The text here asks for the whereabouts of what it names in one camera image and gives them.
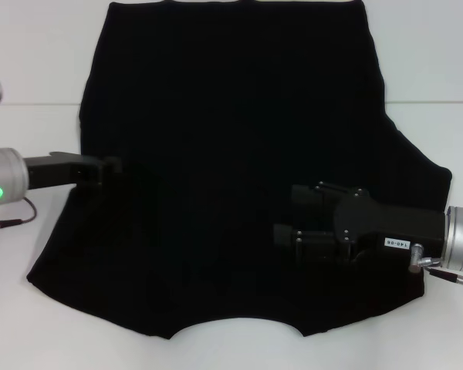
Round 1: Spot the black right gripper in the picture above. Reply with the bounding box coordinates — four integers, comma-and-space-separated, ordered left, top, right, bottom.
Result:
273, 180, 448, 267

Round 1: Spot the left gripper cable with plug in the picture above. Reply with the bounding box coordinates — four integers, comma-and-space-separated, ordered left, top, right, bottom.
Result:
0, 196, 39, 237

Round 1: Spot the black t-shirt with FREE print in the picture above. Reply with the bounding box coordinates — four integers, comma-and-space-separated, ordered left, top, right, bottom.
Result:
25, 0, 454, 341

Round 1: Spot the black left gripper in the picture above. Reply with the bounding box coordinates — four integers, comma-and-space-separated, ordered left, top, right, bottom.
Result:
25, 151, 125, 191

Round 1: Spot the gripper cable with plug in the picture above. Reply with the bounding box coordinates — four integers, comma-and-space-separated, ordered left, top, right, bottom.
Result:
0, 196, 39, 237
407, 242, 463, 296

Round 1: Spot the right gripper cable with plug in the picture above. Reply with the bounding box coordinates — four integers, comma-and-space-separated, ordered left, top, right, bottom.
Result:
407, 242, 463, 296

